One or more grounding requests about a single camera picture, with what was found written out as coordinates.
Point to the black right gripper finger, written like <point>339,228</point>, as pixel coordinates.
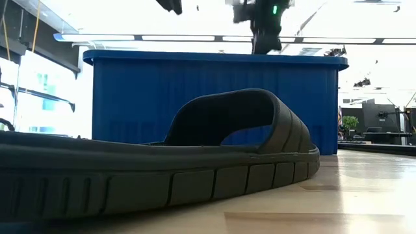
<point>172,5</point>
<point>266,44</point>

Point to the large dark grey slide sandal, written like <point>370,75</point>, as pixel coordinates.
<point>130,188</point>

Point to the blue plastic bin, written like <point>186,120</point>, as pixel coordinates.
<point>195,84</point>

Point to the long ceiling light bar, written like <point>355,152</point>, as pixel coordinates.
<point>178,38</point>

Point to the small black ceiling-mounted device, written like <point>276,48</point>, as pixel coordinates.
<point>362,83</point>

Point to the green potted plant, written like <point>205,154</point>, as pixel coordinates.
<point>350,123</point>

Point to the dark overhead beam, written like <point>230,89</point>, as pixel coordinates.
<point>55,53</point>

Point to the black computer monitor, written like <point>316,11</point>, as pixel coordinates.
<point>378,113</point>

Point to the dark office desk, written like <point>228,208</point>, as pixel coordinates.
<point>386,136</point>

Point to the black table edge rail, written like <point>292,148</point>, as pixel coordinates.
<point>380,148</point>

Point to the black window rail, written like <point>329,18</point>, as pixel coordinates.
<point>42,95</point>

